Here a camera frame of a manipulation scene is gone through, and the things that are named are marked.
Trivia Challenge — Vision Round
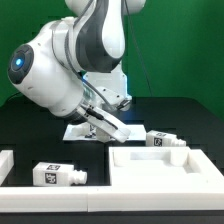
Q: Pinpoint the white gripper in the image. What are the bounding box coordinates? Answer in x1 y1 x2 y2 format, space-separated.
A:
78 104 131 143

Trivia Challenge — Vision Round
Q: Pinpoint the white square tabletop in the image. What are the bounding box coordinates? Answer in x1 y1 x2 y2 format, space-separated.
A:
109 147 224 187

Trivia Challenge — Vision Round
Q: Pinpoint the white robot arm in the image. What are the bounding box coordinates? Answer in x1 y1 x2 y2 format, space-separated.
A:
8 0 146 142

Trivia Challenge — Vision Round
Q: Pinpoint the white marker sheet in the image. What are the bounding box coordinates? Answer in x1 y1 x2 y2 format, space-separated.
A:
63 124 146 141

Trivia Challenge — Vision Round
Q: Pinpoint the white U-shaped obstacle fence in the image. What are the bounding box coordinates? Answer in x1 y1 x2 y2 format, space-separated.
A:
0 148 224 213

